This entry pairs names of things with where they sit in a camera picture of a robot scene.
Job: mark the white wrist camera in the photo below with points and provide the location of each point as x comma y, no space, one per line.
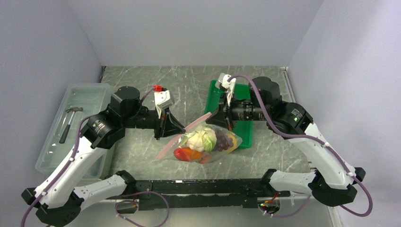
227,83
163,99

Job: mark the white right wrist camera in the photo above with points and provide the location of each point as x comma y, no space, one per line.
227,83

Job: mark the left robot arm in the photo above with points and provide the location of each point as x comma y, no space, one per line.
59,199

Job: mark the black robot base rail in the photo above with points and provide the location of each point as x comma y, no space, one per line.
157,194

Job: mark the clear zip top bag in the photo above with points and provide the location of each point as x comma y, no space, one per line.
168,149

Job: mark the green plastic tray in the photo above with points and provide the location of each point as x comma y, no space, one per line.
243,129

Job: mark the orange fruit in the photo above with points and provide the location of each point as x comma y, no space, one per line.
232,143

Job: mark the hammer with black handle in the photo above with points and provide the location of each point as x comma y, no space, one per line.
73,111

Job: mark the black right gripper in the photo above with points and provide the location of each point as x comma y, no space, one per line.
223,116

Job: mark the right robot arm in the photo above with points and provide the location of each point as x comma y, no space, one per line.
332,182

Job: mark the dark red grape bunch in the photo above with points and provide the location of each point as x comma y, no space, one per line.
222,140

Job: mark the clear plastic storage box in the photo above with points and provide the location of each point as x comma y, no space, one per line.
93,97

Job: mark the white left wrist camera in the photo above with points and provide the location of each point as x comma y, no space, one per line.
163,99

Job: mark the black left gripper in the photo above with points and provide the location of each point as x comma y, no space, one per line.
167,126

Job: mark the red orange mango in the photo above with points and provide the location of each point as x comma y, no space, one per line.
189,155

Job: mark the white green cabbage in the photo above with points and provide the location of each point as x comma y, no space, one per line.
202,139

